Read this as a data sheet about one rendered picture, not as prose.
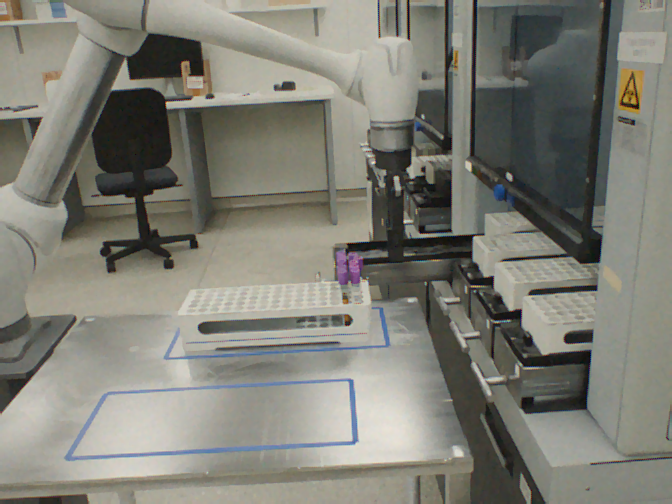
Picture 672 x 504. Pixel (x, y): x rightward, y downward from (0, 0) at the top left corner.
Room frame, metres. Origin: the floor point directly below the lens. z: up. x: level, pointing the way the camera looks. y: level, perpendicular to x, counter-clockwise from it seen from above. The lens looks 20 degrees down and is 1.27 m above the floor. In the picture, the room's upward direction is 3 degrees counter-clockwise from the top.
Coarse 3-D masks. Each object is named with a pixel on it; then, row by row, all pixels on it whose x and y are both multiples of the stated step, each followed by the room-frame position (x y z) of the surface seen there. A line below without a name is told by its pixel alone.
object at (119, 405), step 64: (128, 320) 0.99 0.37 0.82; (384, 320) 0.93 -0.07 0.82; (64, 384) 0.78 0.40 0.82; (128, 384) 0.77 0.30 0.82; (192, 384) 0.76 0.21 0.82; (256, 384) 0.75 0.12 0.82; (320, 384) 0.74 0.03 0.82; (384, 384) 0.73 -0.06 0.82; (0, 448) 0.64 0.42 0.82; (64, 448) 0.63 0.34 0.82; (128, 448) 0.62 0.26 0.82; (192, 448) 0.62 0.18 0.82; (256, 448) 0.61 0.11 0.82; (320, 448) 0.60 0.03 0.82; (384, 448) 0.60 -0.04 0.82; (448, 448) 0.59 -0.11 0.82
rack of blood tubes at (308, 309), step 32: (224, 288) 0.96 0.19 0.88; (256, 288) 0.96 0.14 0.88; (288, 288) 0.95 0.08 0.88; (320, 288) 0.93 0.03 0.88; (192, 320) 0.86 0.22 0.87; (224, 320) 0.95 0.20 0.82; (256, 320) 0.95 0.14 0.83; (288, 320) 0.94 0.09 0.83; (320, 320) 0.90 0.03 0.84; (352, 320) 0.88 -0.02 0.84
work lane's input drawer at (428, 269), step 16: (384, 240) 1.35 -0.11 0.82; (416, 240) 1.35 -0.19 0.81; (432, 240) 1.35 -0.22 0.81; (448, 240) 1.35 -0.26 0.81; (464, 240) 1.35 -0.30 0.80; (336, 256) 1.26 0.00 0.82; (368, 256) 1.29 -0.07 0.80; (384, 256) 1.24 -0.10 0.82; (416, 256) 1.24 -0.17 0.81; (432, 256) 1.24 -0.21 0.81; (448, 256) 1.24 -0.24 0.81; (464, 256) 1.24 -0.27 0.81; (336, 272) 1.23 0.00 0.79; (368, 272) 1.23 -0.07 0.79; (384, 272) 1.23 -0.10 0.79; (400, 272) 1.23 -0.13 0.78; (416, 272) 1.23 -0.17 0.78; (432, 272) 1.23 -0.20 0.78; (448, 272) 1.23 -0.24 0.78
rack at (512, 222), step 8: (600, 208) 1.35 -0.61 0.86; (488, 216) 1.33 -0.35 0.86; (496, 216) 1.33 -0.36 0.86; (504, 216) 1.33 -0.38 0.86; (512, 216) 1.33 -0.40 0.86; (520, 216) 1.33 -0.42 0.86; (600, 216) 1.28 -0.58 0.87; (488, 224) 1.32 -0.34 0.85; (496, 224) 1.27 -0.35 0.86; (504, 224) 1.27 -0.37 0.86; (512, 224) 1.28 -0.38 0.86; (520, 224) 1.28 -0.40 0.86; (528, 224) 1.26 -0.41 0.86; (592, 224) 1.26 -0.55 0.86; (600, 224) 1.26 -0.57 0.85; (488, 232) 1.31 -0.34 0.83; (496, 232) 1.26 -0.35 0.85; (504, 232) 1.25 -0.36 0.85; (512, 232) 1.25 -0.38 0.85; (520, 232) 1.35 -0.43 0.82; (528, 232) 1.35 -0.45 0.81
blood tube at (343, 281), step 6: (342, 270) 0.87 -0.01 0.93; (342, 276) 0.86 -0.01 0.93; (342, 282) 0.86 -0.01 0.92; (348, 282) 0.87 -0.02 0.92; (342, 288) 0.86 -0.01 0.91; (342, 294) 0.86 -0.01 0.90; (348, 294) 0.87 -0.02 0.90; (342, 300) 0.86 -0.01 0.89; (348, 300) 0.87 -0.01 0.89; (342, 318) 0.87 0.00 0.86; (348, 318) 0.87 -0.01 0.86; (348, 324) 0.87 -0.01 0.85
